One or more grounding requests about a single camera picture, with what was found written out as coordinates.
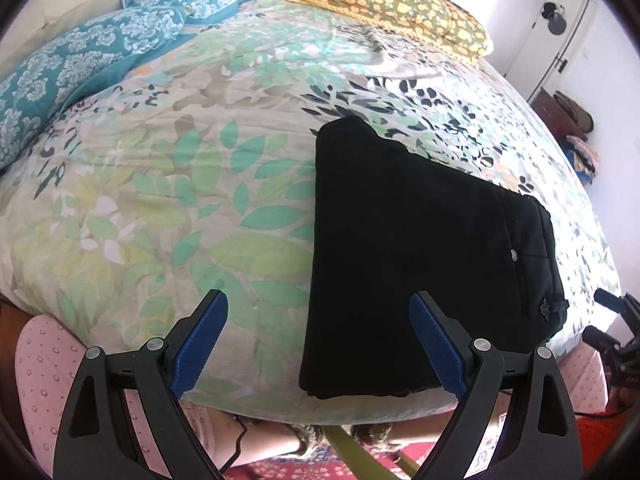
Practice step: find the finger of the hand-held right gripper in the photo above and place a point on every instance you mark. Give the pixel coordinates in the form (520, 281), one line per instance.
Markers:
(602, 340)
(612, 300)

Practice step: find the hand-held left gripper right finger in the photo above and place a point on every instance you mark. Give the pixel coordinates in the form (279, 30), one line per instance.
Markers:
(440, 345)

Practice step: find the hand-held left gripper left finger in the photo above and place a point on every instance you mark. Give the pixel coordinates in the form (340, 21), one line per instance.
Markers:
(200, 350)

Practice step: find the black pants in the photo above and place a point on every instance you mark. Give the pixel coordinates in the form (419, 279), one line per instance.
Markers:
(410, 250)

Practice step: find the person's pink pajama right leg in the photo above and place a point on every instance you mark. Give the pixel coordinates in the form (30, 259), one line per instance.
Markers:
(585, 380)

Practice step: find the pile of colourful clothes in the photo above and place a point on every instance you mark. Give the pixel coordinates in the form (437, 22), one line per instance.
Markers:
(582, 157)

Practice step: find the red patterned rug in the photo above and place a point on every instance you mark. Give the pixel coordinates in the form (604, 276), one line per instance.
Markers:
(285, 470)

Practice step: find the floral leaf bedspread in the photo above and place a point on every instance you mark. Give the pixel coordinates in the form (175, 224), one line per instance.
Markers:
(200, 160)

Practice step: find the olive bag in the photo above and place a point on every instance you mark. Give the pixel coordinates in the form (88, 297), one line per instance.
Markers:
(575, 112)

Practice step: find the dark wooden dresser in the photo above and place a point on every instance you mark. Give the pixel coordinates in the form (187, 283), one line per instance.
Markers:
(550, 110)

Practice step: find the white door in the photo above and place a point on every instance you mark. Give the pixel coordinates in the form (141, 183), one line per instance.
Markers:
(530, 55)

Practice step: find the black item hanging on door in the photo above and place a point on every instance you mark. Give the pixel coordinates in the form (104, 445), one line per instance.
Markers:
(555, 20)

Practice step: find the large teal damask pillow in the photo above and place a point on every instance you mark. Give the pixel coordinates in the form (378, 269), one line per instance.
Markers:
(75, 65)

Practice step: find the yellow floral pillow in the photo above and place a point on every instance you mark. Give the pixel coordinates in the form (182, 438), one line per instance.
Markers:
(390, 0)

